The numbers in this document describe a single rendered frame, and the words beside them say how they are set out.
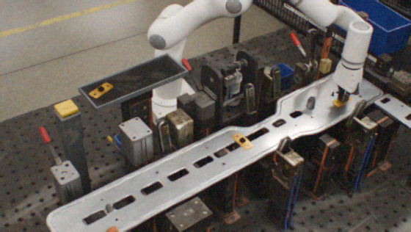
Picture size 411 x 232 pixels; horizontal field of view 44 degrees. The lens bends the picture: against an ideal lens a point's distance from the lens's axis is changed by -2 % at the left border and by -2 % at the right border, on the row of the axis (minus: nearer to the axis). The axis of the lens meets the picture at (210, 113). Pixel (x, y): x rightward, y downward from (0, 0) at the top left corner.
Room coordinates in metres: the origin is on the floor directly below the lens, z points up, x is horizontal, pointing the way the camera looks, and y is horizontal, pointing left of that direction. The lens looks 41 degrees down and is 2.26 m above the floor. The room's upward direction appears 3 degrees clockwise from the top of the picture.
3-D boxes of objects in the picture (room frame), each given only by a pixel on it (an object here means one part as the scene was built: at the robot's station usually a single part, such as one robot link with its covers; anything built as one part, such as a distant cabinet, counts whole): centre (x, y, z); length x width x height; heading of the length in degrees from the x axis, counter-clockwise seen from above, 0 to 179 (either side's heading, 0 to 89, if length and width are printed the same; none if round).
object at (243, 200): (1.34, -0.11, 0.84); 0.13 x 0.05 x 0.29; 39
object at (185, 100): (1.44, 0.09, 0.90); 0.05 x 0.05 x 0.40; 39
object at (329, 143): (1.37, -0.44, 0.84); 0.11 x 0.08 x 0.29; 39
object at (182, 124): (1.35, 0.10, 0.89); 0.13 x 0.11 x 0.38; 39
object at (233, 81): (1.55, -0.07, 0.94); 0.18 x 0.13 x 0.49; 129
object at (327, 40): (1.81, -0.46, 0.95); 0.03 x 0.01 x 0.50; 129
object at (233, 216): (1.28, -0.06, 0.84); 0.17 x 0.06 x 0.29; 39
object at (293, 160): (1.23, -0.27, 0.87); 0.12 x 0.09 x 0.35; 39
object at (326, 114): (1.31, -0.11, 1.00); 1.38 x 0.22 x 0.02; 129
